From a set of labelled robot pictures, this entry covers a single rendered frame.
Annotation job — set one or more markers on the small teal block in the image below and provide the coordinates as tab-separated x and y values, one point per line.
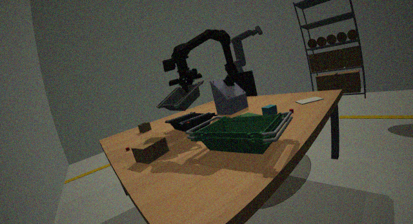
269	109

